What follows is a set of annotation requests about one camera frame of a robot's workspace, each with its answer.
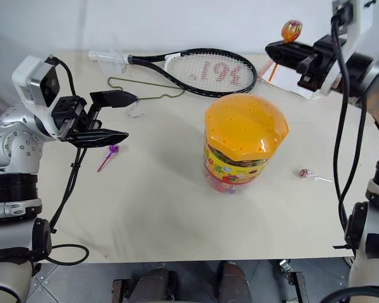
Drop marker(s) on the metal frame bracket with caster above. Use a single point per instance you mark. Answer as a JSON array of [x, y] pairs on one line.
[[295, 281]]

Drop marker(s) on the red white lollipop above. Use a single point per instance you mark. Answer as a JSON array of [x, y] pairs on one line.
[[303, 173]]

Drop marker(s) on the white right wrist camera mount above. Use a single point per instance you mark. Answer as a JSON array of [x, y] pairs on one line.
[[363, 22]]

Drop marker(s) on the orange lollipop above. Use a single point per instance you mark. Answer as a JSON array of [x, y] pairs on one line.
[[292, 31]]

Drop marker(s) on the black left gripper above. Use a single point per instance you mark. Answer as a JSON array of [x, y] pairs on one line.
[[70, 113]]

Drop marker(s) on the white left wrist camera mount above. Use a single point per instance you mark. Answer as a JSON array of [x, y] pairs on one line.
[[28, 79]]

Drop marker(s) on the white paper sheet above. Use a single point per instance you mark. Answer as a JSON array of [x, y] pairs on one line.
[[285, 79]]

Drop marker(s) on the clear plastic bag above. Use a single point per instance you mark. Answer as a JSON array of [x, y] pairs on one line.
[[113, 64]]

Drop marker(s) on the dark rounded shape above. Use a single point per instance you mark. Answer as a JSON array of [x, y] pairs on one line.
[[235, 281], [154, 285]]

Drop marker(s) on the black tennis racket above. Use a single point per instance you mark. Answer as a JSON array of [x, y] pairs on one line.
[[221, 73]]

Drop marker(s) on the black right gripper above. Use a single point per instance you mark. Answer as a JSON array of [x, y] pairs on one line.
[[323, 57]]

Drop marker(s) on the colourful plastic lollipop jar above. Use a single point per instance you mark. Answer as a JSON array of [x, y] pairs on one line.
[[230, 175]]

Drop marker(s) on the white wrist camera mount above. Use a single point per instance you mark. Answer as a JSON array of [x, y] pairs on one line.
[[363, 22], [28, 79]]

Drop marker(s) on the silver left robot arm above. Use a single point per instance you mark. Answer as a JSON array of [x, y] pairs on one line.
[[17, 148]]

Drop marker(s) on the purple lollipop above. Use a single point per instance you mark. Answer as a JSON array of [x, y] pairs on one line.
[[113, 149]]

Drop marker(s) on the orange perforated jar lid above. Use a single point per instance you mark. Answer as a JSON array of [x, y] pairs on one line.
[[243, 123]]

